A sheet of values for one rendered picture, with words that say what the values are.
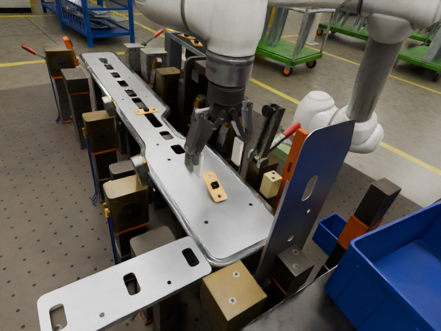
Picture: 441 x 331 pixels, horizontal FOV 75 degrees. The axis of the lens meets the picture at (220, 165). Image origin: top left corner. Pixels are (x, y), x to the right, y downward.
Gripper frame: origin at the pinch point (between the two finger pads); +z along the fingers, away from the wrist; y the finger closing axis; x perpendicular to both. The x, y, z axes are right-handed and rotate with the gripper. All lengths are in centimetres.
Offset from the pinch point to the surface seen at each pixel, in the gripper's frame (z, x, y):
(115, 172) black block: 9.8, -18.5, 20.2
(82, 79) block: 6, -76, 16
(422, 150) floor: 116, -46, -311
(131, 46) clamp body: 3, -104, -14
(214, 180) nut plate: 6.9, -1.2, -0.3
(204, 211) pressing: 9.2, 5.4, 6.2
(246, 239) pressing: 9.3, 16.7, 2.0
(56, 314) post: 9.7, 13.6, 39.2
